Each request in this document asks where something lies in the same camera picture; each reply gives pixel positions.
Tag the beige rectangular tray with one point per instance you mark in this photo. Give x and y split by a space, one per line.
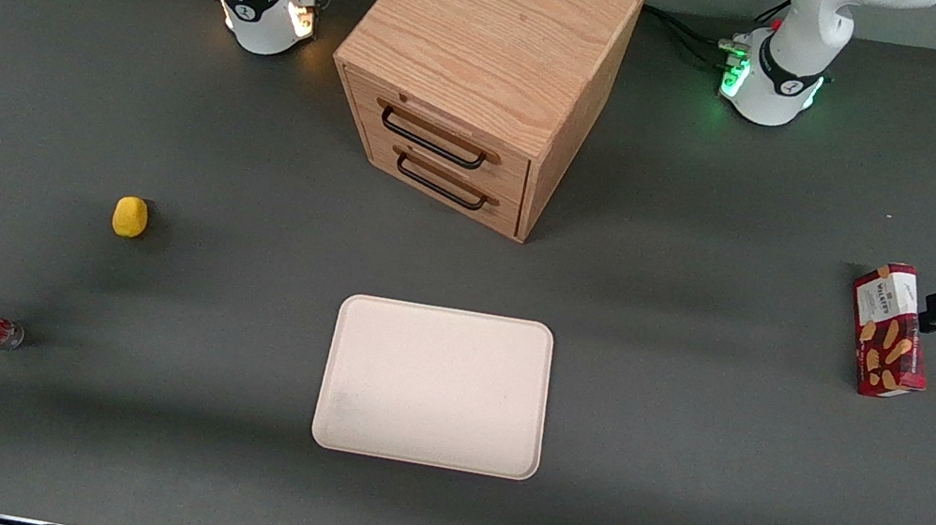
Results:
436 386

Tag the red tartan shortbread box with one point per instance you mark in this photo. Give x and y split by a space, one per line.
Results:
890 328

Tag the yellow lemon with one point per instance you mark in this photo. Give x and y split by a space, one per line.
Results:
130 217

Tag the shorter wooden drawer front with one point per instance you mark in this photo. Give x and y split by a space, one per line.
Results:
476 212

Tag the wooden two-drawer cabinet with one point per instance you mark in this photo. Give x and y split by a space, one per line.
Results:
497 30

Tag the taller wooden drawer front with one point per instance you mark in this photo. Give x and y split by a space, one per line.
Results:
453 122

